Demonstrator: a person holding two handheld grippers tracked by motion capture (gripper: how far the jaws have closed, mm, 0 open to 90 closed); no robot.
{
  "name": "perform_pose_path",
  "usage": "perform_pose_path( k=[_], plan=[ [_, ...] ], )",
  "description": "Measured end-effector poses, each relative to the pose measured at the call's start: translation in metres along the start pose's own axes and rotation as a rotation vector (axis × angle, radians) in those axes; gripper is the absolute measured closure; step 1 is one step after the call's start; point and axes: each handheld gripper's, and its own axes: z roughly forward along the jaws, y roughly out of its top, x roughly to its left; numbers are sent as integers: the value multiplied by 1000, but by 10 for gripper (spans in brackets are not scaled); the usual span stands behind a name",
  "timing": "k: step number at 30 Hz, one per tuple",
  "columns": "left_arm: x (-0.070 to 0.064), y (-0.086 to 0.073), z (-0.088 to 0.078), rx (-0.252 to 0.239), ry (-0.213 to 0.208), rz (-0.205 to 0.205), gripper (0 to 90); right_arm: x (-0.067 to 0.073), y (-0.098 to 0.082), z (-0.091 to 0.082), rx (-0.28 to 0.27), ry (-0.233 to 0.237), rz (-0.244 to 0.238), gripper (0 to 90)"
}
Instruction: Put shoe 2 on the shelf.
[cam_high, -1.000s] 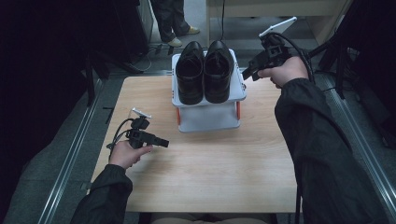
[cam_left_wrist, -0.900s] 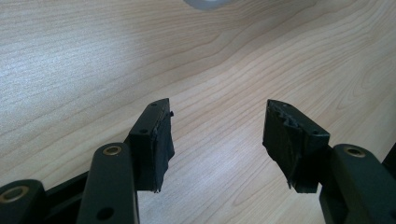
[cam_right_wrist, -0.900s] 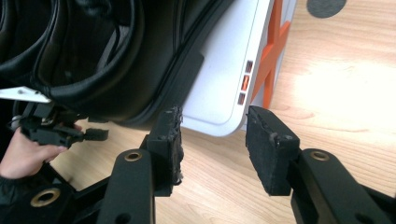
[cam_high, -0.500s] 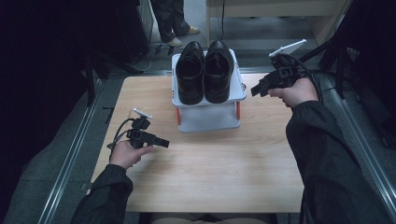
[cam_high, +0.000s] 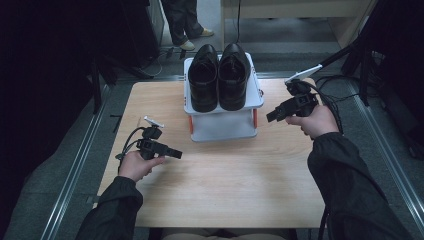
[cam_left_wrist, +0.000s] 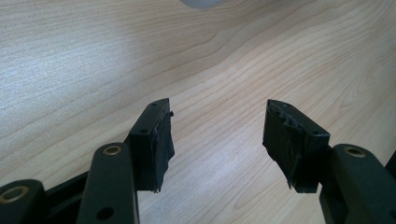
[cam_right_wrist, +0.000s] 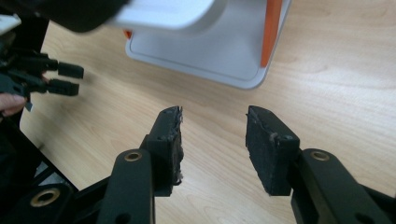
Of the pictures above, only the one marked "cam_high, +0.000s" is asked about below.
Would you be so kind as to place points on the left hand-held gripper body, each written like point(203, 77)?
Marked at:
point(150, 145)

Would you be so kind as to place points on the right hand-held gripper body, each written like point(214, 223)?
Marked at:
point(301, 101)

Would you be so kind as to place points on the white two-tier shoe rack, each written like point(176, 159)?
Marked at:
point(223, 125)

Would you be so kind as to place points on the black leather shoe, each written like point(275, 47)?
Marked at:
point(203, 80)
point(234, 78)

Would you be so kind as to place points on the person's left hand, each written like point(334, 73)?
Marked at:
point(135, 166)

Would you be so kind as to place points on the person's right hand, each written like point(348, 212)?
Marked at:
point(320, 121)

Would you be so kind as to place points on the black tripod stand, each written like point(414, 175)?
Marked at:
point(356, 53)

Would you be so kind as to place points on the black metal stand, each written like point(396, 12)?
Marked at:
point(98, 76)

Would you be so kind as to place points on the light wooden desk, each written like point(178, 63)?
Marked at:
point(300, 10)

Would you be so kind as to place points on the grey table bracket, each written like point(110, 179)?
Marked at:
point(93, 199)

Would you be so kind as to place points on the metal floor rail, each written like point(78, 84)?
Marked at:
point(75, 173)
point(390, 160)

